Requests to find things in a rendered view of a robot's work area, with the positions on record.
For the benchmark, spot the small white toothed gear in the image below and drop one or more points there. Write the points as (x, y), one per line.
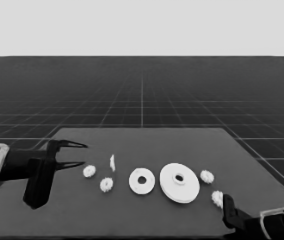
(109, 186)
(210, 178)
(92, 172)

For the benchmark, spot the white round carrier with pins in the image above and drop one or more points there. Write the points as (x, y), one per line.
(148, 185)

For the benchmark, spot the small white T-shaped piece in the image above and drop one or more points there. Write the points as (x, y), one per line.
(112, 164)

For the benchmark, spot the large thick white disc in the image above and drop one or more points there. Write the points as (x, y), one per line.
(168, 185)

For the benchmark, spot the larger white toothed gear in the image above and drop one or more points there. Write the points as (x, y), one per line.
(216, 200)

